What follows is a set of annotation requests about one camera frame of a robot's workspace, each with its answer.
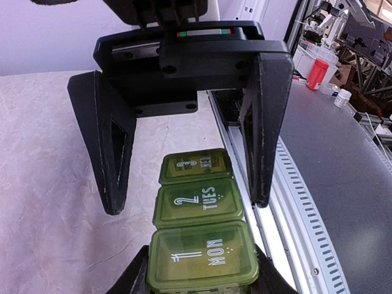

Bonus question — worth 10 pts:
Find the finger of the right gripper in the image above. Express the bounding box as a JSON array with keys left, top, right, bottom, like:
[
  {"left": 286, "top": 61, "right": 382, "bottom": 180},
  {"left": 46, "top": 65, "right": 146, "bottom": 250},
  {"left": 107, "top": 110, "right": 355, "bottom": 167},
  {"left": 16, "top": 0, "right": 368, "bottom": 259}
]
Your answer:
[
  {"left": 239, "top": 53, "right": 293, "bottom": 208},
  {"left": 67, "top": 71, "right": 137, "bottom": 215}
]

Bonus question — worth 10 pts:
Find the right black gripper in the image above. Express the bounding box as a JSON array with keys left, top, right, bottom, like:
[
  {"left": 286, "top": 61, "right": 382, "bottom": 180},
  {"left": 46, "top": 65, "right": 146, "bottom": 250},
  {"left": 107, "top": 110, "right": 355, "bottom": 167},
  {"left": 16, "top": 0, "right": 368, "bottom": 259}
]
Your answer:
[{"left": 93, "top": 21, "right": 290, "bottom": 118}]

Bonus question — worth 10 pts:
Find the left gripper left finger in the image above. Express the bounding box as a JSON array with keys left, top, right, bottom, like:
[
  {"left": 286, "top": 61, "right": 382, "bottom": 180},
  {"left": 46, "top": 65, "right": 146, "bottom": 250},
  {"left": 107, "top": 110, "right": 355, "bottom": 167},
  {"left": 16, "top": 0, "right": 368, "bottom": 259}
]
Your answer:
[{"left": 106, "top": 245, "right": 153, "bottom": 294}]

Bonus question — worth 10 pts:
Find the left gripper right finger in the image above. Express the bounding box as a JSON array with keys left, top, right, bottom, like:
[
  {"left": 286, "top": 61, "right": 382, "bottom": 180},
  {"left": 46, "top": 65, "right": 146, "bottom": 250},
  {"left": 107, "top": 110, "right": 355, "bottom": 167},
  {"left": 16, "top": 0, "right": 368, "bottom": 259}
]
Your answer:
[{"left": 239, "top": 246, "right": 298, "bottom": 294}]

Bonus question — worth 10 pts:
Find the green weekly pill organizer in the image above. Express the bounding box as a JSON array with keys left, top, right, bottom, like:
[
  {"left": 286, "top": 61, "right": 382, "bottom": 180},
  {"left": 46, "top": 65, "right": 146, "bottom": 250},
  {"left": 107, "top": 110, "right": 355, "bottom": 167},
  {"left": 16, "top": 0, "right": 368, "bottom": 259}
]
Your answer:
[{"left": 146, "top": 148, "right": 259, "bottom": 293}]

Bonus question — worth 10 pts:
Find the orange capped bottle background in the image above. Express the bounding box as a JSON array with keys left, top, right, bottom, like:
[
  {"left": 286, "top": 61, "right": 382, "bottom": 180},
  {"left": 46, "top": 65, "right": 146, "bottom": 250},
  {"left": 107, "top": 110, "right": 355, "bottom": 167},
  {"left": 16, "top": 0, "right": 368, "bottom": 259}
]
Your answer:
[{"left": 306, "top": 59, "right": 329, "bottom": 91}]

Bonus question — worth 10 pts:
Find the white bottle background table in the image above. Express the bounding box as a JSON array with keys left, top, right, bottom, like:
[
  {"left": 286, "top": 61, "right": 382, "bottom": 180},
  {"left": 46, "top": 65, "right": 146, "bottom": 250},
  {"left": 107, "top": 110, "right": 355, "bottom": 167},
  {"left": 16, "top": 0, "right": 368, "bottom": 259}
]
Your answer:
[{"left": 334, "top": 89, "right": 352, "bottom": 108}]

